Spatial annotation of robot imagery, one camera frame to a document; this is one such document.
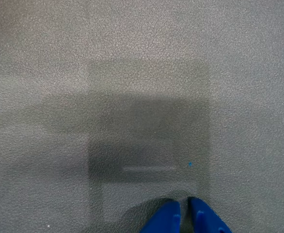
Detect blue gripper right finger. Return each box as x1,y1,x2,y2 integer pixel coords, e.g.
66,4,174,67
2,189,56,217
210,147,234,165
187,196,233,233

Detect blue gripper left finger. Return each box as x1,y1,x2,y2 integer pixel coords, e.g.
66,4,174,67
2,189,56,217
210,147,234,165
140,200,182,233

